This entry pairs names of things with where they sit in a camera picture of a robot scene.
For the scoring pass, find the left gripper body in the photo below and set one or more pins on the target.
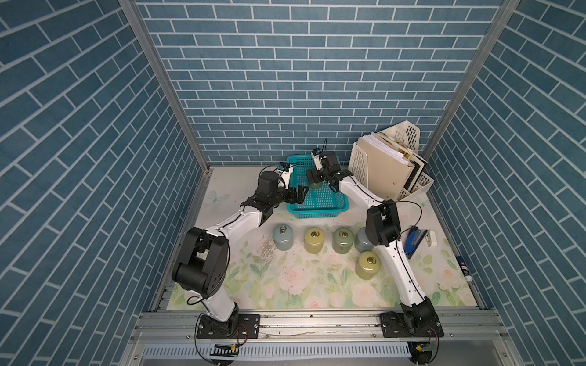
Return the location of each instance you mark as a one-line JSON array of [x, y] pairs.
[[279, 196]]

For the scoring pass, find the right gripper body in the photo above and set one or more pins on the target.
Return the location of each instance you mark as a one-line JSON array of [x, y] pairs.
[[317, 177]]

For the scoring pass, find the blue-grey canister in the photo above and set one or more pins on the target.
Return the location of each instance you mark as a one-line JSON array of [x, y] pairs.
[[283, 236], [362, 242]]

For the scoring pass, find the yellow-green canister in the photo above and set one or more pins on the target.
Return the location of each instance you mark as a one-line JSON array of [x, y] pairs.
[[314, 240], [368, 265]]

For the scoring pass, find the green canister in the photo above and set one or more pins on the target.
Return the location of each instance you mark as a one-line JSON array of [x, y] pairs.
[[343, 240], [315, 185]]

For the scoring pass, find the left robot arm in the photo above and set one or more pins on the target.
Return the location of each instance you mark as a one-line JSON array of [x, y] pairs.
[[204, 255]]

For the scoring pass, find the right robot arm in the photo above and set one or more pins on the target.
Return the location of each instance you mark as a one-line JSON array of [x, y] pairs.
[[383, 229]]

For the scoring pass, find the teal plastic basket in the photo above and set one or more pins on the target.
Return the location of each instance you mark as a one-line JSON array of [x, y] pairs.
[[318, 203]]

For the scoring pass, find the beige folder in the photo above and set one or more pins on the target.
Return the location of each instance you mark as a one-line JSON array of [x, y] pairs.
[[387, 169]]

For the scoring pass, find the stack of papers and booklets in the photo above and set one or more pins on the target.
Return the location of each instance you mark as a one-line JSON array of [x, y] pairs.
[[404, 139]]

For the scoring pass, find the white perforated file holder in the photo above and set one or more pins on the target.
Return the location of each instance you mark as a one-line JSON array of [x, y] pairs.
[[358, 167]]

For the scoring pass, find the blue stapler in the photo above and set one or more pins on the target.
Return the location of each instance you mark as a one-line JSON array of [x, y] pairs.
[[414, 238]]

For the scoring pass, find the small white box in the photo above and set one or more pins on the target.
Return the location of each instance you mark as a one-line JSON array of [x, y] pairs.
[[431, 238]]

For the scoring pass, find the marker pen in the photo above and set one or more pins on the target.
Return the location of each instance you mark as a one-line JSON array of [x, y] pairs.
[[464, 268]]

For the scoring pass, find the right circuit board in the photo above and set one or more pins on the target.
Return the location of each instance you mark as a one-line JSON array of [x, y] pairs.
[[422, 350]]

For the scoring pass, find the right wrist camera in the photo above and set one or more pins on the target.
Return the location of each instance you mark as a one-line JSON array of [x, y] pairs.
[[316, 156]]

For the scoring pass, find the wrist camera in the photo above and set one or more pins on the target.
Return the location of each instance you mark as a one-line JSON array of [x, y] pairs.
[[284, 171], [316, 156]]

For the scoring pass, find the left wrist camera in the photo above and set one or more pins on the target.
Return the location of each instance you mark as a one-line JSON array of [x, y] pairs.
[[284, 171]]

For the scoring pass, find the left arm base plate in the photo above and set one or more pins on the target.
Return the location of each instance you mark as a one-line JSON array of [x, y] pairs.
[[241, 326]]

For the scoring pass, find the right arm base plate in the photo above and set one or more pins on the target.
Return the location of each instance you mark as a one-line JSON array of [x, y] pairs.
[[418, 320]]

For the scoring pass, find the white slotted cable duct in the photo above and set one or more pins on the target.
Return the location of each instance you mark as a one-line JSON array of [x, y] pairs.
[[284, 351]]

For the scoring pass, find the aluminium front rail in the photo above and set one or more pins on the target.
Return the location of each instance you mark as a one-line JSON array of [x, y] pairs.
[[458, 324]]

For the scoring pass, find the left corner aluminium post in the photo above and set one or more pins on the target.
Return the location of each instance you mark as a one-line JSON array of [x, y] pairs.
[[139, 27]]

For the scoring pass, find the corner aluminium post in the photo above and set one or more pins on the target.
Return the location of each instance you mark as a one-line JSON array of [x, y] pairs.
[[497, 26], [139, 27]]

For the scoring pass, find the right corner aluminium post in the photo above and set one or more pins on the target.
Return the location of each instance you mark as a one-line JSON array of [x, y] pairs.
[[497, 26]]

